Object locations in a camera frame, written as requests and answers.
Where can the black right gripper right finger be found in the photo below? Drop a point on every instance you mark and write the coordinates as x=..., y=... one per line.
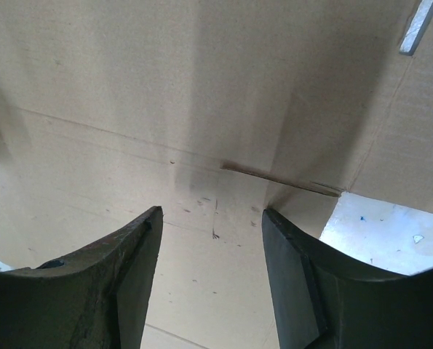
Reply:
x=323, y=298

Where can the brown cardboard box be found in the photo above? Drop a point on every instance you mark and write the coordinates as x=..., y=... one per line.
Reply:
x=214, y=110

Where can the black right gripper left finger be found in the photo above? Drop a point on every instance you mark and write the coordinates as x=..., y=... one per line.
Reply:
x=94, y=297

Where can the grey aluminium frame post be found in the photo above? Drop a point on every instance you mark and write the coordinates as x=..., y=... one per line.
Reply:
x=417, y=28

